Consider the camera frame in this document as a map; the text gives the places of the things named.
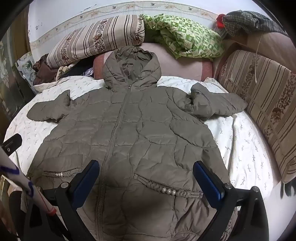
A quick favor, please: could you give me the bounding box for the small red object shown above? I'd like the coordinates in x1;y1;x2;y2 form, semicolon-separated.
216;14;226;29

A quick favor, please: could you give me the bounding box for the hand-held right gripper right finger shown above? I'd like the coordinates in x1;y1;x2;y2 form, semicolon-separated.
193;161;270;241

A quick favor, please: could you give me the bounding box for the green patterned quilt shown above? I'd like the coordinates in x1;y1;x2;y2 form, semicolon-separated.
140;14;225;62

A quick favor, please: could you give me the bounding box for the white leaf-print bed sheet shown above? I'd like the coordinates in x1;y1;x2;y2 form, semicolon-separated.
5;75;274;223

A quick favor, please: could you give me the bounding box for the striped floral cushion, right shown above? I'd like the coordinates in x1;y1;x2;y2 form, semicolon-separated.
218;50;296;183

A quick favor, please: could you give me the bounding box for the brown cloth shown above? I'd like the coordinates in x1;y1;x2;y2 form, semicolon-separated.
32;54;62;86

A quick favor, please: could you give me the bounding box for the pink quilted mat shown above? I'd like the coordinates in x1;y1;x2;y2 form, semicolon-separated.
93;42;213;82

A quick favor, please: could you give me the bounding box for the striped floral pillow, left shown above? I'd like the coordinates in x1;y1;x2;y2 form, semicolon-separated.
46;14;145;69

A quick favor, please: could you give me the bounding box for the checked grey cloth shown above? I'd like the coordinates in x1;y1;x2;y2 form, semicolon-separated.
222;10;288;37

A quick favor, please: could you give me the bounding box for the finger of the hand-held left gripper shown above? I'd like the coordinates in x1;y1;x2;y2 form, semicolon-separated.
2;134;23;152

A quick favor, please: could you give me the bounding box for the white and green plastic bag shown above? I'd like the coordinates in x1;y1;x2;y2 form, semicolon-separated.
16;52;37;87

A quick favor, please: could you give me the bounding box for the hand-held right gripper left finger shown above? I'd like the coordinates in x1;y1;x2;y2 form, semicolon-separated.
23;159;100;241

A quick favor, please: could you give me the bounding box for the cream patterned cloth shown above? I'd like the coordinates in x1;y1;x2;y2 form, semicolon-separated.
57;65;75;80

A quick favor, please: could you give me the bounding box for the brown cushion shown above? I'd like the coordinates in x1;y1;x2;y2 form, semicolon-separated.
231;31;296;75

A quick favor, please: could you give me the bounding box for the white tube with blue marks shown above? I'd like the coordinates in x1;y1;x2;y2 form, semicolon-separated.
0;146;57;216

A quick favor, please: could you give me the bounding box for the dark clothing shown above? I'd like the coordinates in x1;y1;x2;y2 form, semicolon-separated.
67;62;95;78

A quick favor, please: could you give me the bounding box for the thin beige cord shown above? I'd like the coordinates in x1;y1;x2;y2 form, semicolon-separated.
254;35;263;84

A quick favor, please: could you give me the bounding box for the dark cabinet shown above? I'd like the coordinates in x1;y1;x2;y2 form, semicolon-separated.
0;35;35;116

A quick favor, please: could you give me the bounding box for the olive hooded puffer jacket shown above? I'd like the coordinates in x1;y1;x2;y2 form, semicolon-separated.
26;46;248;241

